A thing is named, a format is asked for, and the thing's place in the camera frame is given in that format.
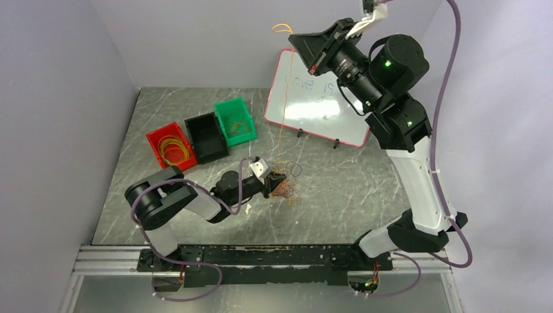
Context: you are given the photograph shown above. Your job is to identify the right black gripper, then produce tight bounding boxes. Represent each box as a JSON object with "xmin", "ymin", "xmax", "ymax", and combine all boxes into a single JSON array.
[{"xmin": 290, "ymin": 18, "xmax": 384, "ymax": 110}]

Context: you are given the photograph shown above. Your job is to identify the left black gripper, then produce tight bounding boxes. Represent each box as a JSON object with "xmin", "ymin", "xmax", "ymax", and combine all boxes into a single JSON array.
[{"xmin": 228, "ymin": 171, "xmax": 288, "ymax": 207}]

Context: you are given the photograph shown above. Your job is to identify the orange cables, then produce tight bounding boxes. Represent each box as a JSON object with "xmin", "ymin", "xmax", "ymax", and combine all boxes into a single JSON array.
[{"xmin": 268, "ymin": 181, "xmax": 301, "ymax": 208}]

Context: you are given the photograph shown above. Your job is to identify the yellow cables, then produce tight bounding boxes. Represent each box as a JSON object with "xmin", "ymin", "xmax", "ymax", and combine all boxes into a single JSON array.
[
  {"xmin": 271, "ymin": 23, "xmax": 295, "ymax": 173},
  {"xmin": 157, "ymin": 134, "xmax": 191, "ymax": 166}
]

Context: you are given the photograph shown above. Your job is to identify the orange cable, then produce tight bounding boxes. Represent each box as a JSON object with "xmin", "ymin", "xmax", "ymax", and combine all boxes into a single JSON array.
[{"xmin": 227, "ymin": 113, "xmax": 254, "ymax": 138}]

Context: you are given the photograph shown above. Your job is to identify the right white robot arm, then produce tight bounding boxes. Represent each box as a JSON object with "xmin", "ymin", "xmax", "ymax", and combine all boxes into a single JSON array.
[{"xmin": 288, "ymin": 18, "xmax": 468, "ymax": 270}]

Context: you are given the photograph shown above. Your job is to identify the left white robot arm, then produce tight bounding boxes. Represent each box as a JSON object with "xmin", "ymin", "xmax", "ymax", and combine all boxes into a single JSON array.
[{"xmin": 125, "ymin": 166, "xmax": 287, "ymax": 271}]

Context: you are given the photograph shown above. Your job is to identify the pink framed whiteboard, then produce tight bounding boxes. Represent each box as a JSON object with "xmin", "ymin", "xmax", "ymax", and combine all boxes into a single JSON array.
[{"xmin": 264, "ymin": 49, "xmax": 369, "ymax": 147}]

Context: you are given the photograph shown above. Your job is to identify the black plastic bin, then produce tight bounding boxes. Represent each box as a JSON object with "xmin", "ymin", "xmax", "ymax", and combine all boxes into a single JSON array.
[{"xmin": 185, "ymin": 112, "xmax": 230, "ymax": 164}]

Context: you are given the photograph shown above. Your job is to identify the green plastic bin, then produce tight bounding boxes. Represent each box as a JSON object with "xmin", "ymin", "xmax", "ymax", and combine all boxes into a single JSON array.
[{"xmin": 214, "ymin": 97, "xmax": 258, "ymax": 147}]

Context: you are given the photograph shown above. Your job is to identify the red plastic bin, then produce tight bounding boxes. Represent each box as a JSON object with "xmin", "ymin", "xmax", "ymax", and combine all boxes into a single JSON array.
[{"xmin": 146, "ymin": 122, "xmax": 198, "ymax": 171}]

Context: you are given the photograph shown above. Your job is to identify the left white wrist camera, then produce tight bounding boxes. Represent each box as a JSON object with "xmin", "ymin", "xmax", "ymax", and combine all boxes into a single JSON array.
[{"xmin": 249, "ymin": 158, "xmax": 271, "ymax": 180}]

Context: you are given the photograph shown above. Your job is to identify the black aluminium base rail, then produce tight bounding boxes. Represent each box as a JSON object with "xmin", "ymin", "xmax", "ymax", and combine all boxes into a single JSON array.
[{"xmin": 72, "ymin": 244, "xmax": 450, "ymax": 292}]

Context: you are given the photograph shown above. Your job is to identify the yellow cables in red bin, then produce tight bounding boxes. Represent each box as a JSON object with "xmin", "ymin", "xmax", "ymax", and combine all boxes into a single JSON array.
[{"xmin": 157, "ymin": 134, "xmax": 191, "ymax": 166}]

